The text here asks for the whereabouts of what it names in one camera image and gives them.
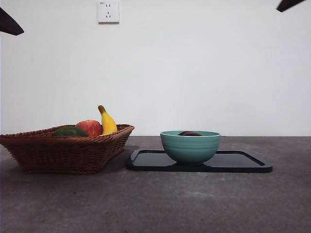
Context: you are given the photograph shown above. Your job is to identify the teal ribbed bowl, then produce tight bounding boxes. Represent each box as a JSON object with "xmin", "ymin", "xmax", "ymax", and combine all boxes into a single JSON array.
[{"xmin": 159, "ymin": 130, "xmax": 222, "ymax": 166}]

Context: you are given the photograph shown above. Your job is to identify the green fruit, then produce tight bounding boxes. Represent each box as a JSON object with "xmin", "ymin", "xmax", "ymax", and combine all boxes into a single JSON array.
[{"xmin": 51, "ymin": 126, "xmax": 90, "ymax": 137}]

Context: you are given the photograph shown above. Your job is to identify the red apple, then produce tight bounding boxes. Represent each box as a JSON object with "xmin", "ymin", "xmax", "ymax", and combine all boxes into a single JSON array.
[{"xmin": 75, "ymin": 119, "xmax": 103, "ymax": 137}]

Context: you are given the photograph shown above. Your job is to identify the yellow banana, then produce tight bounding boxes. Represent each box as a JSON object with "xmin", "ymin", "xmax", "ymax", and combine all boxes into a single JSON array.
[{"xmin": 98, "ymin": 104, "xmax": 119, "ymax": 135}]

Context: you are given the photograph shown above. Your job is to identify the brown wicker basket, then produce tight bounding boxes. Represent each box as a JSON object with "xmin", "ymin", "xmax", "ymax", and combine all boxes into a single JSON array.
[{"xmin": 0, "ymin": 124, "xmax": 135, "ymax": 175}]

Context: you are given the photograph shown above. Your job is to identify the black rectangular tray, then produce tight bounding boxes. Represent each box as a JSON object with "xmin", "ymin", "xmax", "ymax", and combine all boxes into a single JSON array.
[{"xmin": 125, "ymin": 149, "xmax": 273, "ymax": 173}]

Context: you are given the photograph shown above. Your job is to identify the white wall socket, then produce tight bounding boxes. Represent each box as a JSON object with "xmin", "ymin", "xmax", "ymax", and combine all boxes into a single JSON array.
[{"xmin": 98, "ymin": 0, "xmax": 120, "ymax": 24}]

